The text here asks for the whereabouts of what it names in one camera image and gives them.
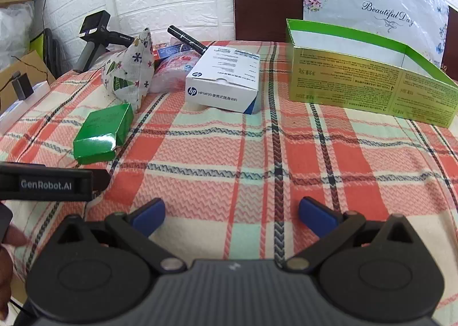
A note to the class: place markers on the patterned white fabric pouch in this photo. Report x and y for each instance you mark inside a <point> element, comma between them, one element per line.
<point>128,68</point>

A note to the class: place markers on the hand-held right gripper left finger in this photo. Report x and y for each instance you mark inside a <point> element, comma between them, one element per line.
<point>148,214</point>

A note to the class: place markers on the small black block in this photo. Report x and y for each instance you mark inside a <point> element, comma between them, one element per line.
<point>20,86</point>

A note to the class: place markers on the large green box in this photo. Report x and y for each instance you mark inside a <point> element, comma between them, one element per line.
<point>365,82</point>

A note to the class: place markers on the green and black bag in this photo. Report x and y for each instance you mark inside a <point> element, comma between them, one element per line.
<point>46,50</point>

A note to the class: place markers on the brown cardboard sheet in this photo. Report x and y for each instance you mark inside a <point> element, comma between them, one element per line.
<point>30,66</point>

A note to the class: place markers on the black and grey handheld device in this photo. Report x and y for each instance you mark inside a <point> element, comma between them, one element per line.
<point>95,37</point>

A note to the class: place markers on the white plastic bag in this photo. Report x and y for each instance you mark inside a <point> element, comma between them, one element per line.
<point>14,32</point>

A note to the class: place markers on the plaid tablecloth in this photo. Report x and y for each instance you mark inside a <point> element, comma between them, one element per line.
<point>229,154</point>

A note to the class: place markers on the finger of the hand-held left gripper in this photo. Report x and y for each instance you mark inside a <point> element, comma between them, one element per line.
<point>102,179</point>

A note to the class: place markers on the black pen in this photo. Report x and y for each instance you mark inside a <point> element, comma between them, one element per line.
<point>186,37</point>

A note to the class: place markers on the person's left hand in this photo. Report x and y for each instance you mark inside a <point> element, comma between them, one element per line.
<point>7,276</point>

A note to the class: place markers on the red and blue card box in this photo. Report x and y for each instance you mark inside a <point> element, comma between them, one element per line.
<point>166,51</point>

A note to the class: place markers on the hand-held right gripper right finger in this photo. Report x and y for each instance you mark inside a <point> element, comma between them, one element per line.
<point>316,214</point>

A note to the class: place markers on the flat white box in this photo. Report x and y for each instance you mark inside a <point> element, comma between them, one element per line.
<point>25,107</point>

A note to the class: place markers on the white printed carton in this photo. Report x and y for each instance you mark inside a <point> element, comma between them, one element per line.
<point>223,75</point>

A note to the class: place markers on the pink plastic packet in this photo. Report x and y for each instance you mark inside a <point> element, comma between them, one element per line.
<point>171,71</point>

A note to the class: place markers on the small green carton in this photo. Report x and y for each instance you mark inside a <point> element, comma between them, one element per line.
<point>102,129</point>

